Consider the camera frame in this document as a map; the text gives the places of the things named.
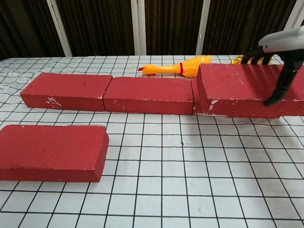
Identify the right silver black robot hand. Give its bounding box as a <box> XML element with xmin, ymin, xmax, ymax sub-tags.
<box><xmin>241</xmin><ymin>25</ymin><xmax>304</xmax><ymax>107</ymax></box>

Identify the red brick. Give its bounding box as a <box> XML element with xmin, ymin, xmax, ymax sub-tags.
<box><xmin>103</xmin><ymin>76</ymin><xmax>194</xmax><ymax>115</ymax></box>
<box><xmin>196</xmin><ymin>63</ymin><xmax>304</xmax><ymax>117</ymax></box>
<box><xmin>20</xmin><ymin>73</ymin><xmax>114</xmax><ymax>112</ymax></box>
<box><xmin>0</xmin><ymin>125</ymin><xmax>110</xmax><ymax>183</ymax></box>
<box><xmin>191</xmin><ymin>78</ymin><xmax>288</xmax><ymax>119</ymax></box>

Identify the gold foil snack packet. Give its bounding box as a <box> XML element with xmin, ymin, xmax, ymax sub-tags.
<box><xmin>229</xmin><ymin>55</ymin><xmax>273</xmax><ymax>65</ymax></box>

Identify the yellow rubber chicken toy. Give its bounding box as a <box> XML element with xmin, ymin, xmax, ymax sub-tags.
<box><xmin>138</xmin><ymin>55</ymin><xmax>212</xmax><ymax>78</ymax></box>

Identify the white black checkered tablecloth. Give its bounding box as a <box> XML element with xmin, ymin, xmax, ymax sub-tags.
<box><xmin>0</xmin><ymin>55</ymin><xmax>304</xmax><ymax>228</ymax></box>

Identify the dark brown curtain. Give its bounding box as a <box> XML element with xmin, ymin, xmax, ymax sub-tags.
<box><xmin>0</xmin><ymin>0</ymin><xmax>304</xmax><ymax>60</ymax></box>

